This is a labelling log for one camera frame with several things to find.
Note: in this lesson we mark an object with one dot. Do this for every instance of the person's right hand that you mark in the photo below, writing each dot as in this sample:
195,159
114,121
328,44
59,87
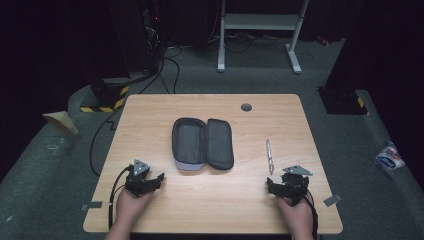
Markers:
296,218

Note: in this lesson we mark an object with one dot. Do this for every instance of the silver pen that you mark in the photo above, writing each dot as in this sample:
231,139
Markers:
269,156

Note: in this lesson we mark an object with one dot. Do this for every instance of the black computer tower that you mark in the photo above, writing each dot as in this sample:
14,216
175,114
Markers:
136,33

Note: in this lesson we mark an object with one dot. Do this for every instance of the white metal stand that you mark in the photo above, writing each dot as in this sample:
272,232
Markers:
260,21

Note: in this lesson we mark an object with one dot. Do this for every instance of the person's left hand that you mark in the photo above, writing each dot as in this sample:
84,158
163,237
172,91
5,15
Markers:
130,207

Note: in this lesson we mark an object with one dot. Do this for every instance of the grey tape strip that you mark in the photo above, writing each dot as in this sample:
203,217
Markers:
92,205
332,200

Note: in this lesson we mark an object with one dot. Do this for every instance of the grey round table grommet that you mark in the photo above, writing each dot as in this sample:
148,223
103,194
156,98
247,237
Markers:
246,107

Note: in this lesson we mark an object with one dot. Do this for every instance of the open dark grey pencil case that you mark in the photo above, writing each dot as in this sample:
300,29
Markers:
201,144

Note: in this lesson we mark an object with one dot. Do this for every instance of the white blue plastic packet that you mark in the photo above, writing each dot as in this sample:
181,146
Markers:
389,156

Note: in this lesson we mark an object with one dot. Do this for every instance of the beige cardboard piece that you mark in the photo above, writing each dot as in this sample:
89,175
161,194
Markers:
61,120

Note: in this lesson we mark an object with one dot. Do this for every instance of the black yellow striped base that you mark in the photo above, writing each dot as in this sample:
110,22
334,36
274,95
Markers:
106,96
345,101

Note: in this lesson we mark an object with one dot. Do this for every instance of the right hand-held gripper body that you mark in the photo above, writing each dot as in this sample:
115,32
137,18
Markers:
295,180

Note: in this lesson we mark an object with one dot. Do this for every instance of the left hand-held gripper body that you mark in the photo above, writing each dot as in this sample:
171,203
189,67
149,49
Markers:
140,168

